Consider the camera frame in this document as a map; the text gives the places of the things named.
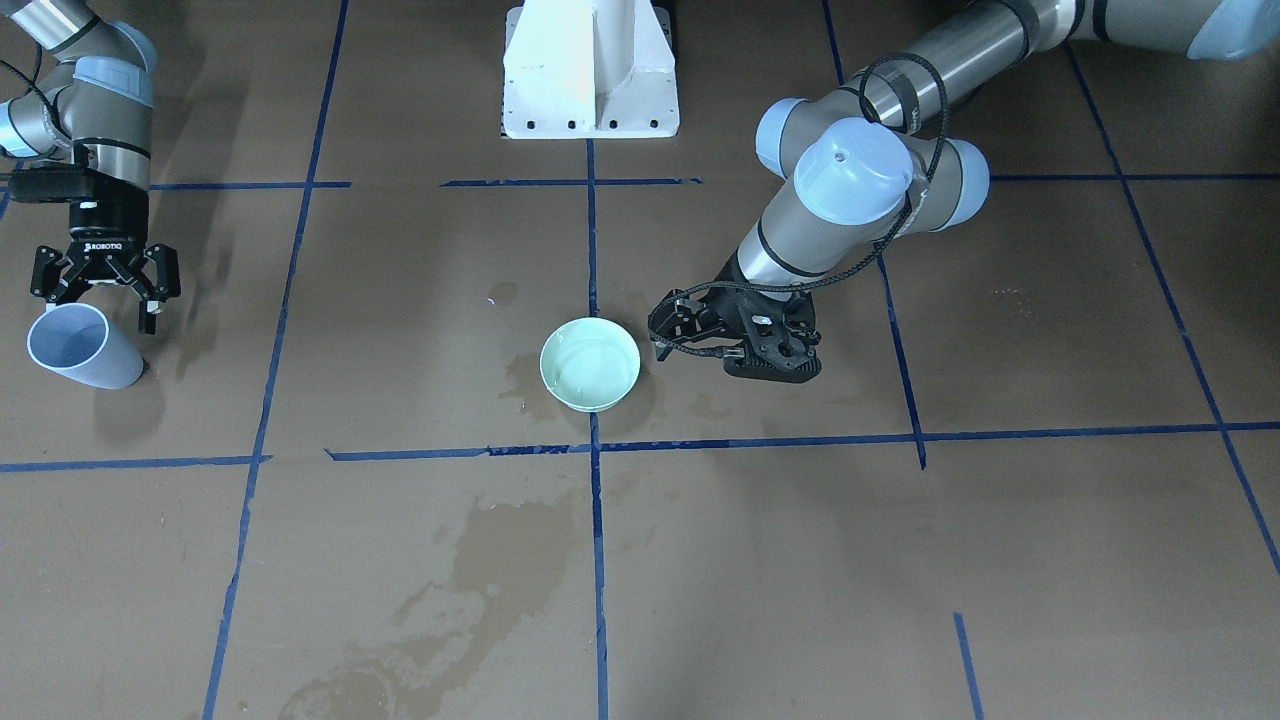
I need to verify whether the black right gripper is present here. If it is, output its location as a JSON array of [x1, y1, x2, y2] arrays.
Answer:
[[29, 184, 182, 334]]

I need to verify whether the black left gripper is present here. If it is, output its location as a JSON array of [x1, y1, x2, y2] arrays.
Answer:
[[646, 287, 820, 380]]

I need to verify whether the blue plastic cup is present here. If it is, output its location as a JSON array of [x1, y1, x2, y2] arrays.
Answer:
[[26, 304, 145, 389]]

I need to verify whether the light green bowl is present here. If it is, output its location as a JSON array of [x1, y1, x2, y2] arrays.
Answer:
[[538, 316, 641, 413]]

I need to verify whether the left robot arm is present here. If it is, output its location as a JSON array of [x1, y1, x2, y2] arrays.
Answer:
[[646, 1, 1279, 383]]

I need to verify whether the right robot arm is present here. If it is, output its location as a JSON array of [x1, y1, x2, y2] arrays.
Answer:
[[3, 1, 180, 334]]

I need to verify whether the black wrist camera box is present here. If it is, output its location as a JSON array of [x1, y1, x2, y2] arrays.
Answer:
[[6, 164, 93, 204]]

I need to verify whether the white pedestal column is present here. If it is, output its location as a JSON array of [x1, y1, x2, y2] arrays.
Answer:
[[500, 1, 681, 141]]

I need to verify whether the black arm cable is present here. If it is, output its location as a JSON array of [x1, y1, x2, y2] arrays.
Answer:
[[666, 53, 951, 357]]

